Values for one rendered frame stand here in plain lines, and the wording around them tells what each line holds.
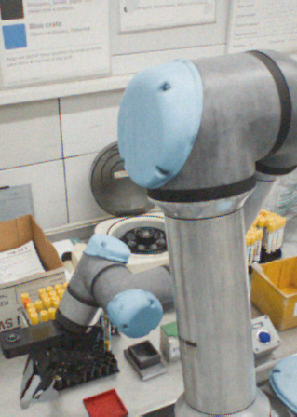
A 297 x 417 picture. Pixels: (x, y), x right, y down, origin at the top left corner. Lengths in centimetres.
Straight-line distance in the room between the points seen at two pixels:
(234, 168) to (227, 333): 18
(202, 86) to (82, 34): 93
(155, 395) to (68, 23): 88
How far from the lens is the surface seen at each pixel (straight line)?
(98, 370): 114
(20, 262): 142
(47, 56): 141
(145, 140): 52
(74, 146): 150
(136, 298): 82
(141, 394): 112
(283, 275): 139
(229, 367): 62
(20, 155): 146
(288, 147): 60
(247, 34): 167
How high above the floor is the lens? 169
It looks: 29 degrees down
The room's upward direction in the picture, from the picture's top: 1 degrees counter-clockwise
